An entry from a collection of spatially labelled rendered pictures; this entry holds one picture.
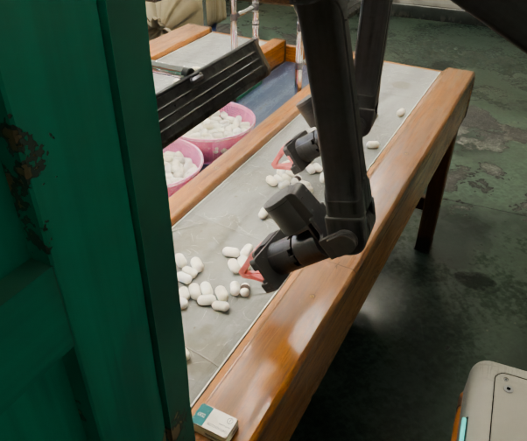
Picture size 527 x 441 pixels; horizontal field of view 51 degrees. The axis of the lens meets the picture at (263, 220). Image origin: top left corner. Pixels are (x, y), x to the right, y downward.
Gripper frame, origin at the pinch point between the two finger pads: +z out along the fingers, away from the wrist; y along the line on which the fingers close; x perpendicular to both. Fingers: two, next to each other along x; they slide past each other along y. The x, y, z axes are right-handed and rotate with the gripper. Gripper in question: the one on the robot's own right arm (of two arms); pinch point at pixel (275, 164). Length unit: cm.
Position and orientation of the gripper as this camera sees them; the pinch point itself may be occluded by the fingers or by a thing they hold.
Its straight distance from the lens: 131.0
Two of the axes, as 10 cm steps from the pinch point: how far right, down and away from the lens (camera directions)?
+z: -6.9, 3.0, 6.6
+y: -4.7, 5.0, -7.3
